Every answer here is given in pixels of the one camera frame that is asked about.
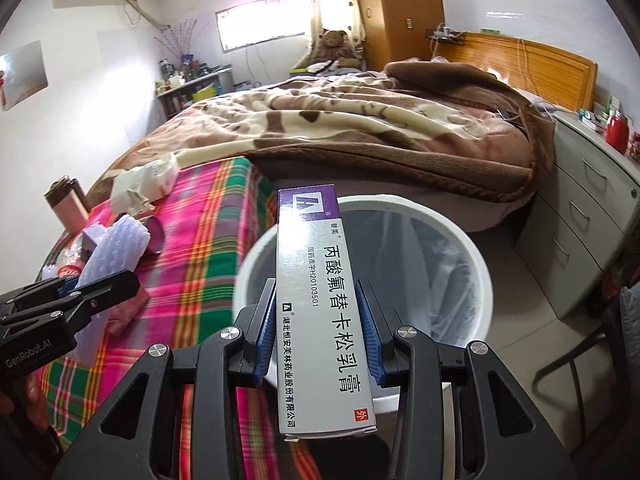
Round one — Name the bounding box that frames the clear plastic bin liner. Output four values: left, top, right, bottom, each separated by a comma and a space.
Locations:
255, 207, 476, 361

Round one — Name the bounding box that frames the pink small box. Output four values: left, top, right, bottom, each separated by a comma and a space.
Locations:
102, 285, 150, 336

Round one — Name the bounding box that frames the white charging cable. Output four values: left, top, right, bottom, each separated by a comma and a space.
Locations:
517, 37, 538, 101

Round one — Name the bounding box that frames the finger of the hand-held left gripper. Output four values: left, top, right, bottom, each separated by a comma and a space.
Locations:
0, 277, 85, 318
47, 269, 142, 333

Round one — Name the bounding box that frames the white purple medicine box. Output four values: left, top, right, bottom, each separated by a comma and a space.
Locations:
276, 184, 378, 443

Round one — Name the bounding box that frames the brown beige printed blanket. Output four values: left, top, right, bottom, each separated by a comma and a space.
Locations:
87, 60, 558, 206

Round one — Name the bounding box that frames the grey drawer nightstand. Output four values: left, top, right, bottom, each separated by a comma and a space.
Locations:
515, 110, 640, 321

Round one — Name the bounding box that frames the white round waste bin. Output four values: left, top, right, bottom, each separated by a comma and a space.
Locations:
231, 195, 493, 416

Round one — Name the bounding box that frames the dry branch bouquet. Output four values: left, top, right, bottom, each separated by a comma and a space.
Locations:
155, 15, 211, 61

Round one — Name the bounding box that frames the lavender bubble wrap sheet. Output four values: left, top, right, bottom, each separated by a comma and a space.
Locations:
75, 214, 152, 366

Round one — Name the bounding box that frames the brown teddy bear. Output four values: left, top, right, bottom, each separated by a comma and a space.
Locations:
312, 29, 362, 71

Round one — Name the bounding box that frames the pink mug with brown lid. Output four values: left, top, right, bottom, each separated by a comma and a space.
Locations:
44, 175, 93, 236

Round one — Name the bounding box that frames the wooden wardrobe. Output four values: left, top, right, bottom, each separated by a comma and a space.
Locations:
348, 0, 446, 73

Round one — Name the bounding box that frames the black chair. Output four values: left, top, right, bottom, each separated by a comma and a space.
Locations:
532, 280, 640, 480

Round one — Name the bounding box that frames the silver wall hanging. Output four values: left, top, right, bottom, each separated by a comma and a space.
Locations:
0, 42, 49, 111

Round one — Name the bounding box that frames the cluttered shelf with bottles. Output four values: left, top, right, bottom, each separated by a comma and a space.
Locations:
155, 60, 236, 121

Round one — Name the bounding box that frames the pink round container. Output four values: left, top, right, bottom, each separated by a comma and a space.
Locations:
142, 215, 167, 255

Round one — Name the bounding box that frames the bright window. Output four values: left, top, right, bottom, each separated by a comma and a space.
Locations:
215, 0, 307, 53

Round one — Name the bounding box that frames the pink green plaid cloth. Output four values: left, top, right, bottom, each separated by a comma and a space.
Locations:
37, 157, 351, 480

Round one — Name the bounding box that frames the wooden bed headboard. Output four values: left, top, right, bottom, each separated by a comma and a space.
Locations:
435, 32, 598, 113

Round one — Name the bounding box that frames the wrapped air conditioner pipe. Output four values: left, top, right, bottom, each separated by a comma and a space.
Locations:
112, 0, 173, 31

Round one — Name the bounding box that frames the red jar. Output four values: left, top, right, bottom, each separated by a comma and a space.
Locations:
604, 112, 630, 155

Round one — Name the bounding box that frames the patterned curtain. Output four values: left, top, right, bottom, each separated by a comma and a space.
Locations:
297, 0, 368, 61

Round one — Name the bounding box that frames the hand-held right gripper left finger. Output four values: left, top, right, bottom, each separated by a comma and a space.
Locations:
52, 277, 279, 480

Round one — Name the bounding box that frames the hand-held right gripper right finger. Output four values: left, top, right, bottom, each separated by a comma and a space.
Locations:
355, 277, 585, 480

